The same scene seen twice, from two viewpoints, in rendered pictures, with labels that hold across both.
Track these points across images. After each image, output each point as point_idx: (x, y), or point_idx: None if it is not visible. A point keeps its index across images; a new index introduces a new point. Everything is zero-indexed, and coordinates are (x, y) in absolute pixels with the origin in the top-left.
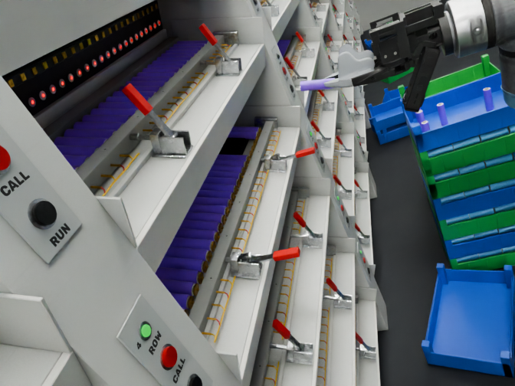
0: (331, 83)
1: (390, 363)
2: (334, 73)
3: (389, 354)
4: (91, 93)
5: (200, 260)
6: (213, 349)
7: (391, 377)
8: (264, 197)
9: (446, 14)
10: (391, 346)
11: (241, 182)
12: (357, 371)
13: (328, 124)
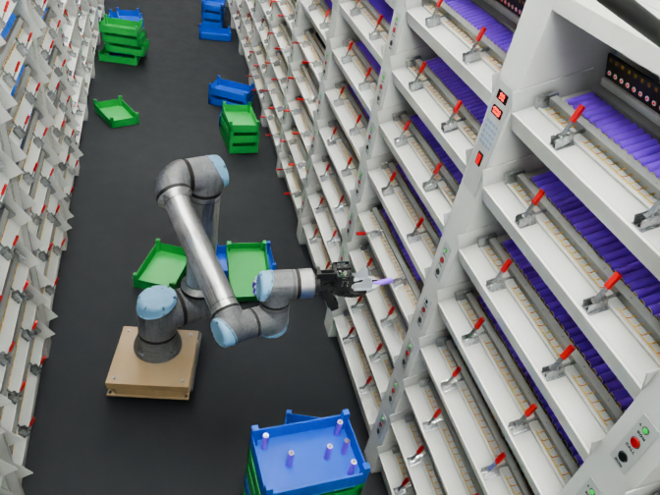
0: (372, 277)
1: (357, 426)
2: (375, 287)
3: (358, 432)
4: None
5: (390, 226)
6: (360, 200)
7: (354, 417)
8: (392, 265)
9: (313, 271)
10: (358, 438)
11: (402, 258)
12: (366, 376)
13: (446, 470)
